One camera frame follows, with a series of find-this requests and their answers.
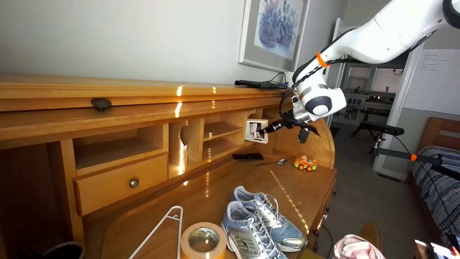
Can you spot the wooden chair with cloth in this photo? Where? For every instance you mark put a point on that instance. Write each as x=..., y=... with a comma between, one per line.
x=356, y=248

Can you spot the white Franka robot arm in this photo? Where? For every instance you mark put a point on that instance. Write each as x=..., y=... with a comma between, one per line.
x=392, y=29

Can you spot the orange yellow toy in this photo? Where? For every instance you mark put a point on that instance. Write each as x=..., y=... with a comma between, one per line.
x=304, y=164

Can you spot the dark round drawer knob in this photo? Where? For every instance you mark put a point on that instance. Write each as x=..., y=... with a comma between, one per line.
x=132, y=183

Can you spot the yellow cushion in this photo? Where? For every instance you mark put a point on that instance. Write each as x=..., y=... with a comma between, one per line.
x=313, y=255

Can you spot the black cup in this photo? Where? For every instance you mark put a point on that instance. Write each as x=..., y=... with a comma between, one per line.
x=61, y=252

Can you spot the white wall board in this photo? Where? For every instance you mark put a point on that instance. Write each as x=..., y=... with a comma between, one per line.
x=431, y=81

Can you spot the silver metal spoon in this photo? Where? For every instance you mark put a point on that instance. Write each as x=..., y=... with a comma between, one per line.
x=281, y=161

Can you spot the black computer keyboard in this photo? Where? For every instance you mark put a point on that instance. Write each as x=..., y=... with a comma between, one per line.
x=260, y=84

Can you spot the wooden drawer with dark knob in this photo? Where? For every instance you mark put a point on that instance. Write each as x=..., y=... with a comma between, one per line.
x=105, y=184

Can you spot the tan packing tape roll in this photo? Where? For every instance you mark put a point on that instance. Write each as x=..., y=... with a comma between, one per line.
x=186, y=249

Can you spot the black stereo camera bar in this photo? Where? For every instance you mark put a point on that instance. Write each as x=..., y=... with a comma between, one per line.
x=382, y=130

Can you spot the striped bed blanket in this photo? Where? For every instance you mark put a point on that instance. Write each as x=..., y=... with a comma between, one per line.
x=435, y=191

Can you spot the wooden roll-top desk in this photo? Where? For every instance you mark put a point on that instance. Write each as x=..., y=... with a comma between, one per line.
x=143, y=225

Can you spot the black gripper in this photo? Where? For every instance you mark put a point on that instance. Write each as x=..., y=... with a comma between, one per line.
x=296, y=124

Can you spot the wooden bed headboard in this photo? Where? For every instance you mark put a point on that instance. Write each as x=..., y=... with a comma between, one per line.
x=432, y=131

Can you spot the framed blue flower picture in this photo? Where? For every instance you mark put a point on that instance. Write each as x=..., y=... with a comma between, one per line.
x=274, y=29

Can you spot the grey blue running shoe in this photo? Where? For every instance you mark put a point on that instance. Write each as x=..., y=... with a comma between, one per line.
x=248, y=235
x=280, y=225

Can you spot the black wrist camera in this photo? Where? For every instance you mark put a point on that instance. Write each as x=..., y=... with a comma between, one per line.
x=304, y=134

